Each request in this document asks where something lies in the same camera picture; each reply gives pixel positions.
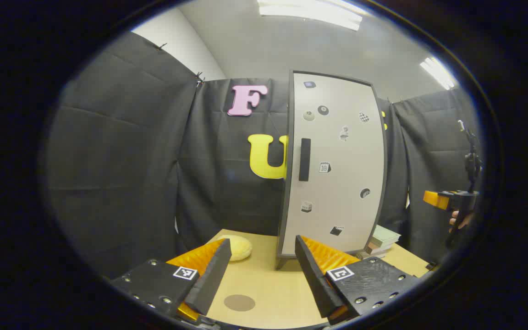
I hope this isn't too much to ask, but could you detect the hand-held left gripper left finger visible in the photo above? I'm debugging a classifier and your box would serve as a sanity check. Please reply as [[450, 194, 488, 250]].
[[110, 237, 232, 322]]

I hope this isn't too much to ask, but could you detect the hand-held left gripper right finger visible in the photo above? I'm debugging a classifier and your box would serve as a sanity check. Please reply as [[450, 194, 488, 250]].
[[295, 235, 423, 326]]

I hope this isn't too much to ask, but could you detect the grey cabinet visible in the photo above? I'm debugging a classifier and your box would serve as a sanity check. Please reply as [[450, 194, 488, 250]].
[[275, 70, 389, 271]]

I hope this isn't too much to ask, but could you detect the stack of books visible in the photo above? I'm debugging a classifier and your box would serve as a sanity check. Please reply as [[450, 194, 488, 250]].
[[358, 225, 402, 259]]

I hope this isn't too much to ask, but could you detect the narrow ceiling light panel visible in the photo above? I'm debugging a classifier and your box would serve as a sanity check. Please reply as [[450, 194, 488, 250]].
[[420, 56, 456, 90]]

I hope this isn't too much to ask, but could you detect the black backdrop cloth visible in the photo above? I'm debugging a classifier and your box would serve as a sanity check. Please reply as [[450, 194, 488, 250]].
[[46, 31, 482, 280]]

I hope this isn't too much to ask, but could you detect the wide ceiling light panel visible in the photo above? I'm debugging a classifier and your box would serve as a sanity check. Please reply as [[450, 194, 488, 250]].
[[257, 0, 363, 32]]

